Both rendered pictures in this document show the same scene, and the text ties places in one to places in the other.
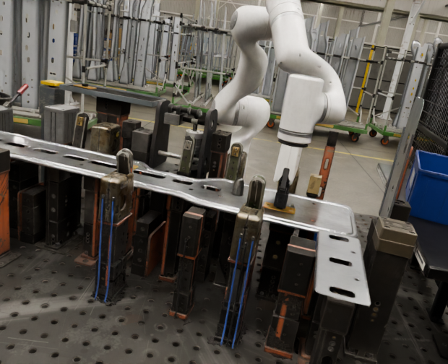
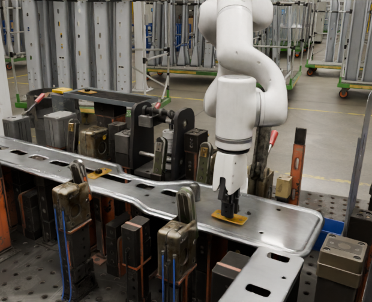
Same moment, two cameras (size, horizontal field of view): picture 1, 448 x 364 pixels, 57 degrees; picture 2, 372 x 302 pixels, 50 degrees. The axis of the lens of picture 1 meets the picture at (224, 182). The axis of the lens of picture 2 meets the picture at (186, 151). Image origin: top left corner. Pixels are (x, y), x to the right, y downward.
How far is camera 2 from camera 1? 0.38 m
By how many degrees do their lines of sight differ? 18
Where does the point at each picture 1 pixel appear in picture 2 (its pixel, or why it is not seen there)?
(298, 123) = (228, 129)
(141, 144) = (123, 146)
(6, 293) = not seen: outside the picture
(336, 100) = (272, 100)
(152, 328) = not seen: outside the picture
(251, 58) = not seen: hidden behind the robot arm
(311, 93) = (237, 96)
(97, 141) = (84, 145)
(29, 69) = (102, 65)
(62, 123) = (57, 129)
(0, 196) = not seen: outside the picture
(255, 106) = not seen: hidden behind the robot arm
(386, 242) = (326, 267)
